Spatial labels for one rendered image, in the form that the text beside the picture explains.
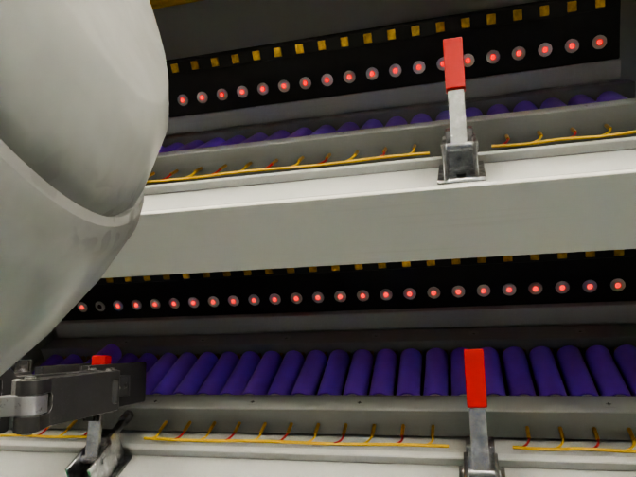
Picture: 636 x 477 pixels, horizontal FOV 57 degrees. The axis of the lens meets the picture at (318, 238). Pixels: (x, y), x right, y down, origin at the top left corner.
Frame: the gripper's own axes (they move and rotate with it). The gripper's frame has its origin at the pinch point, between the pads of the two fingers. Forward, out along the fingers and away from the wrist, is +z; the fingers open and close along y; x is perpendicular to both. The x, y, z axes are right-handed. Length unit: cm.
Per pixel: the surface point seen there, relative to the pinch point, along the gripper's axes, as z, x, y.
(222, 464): 2.8, -5.7, 8.9
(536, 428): 5.0, -3.2, 30.3
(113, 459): 1.2, -5.3, 1.0
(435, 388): 7.2, -0.8, 23.7
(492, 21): 8.7, 28.3, 29.8
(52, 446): 3.0, -4.9, -5.7
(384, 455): 3.0, -4.8, 20.4
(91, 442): 0.0, -4.0, -0.1
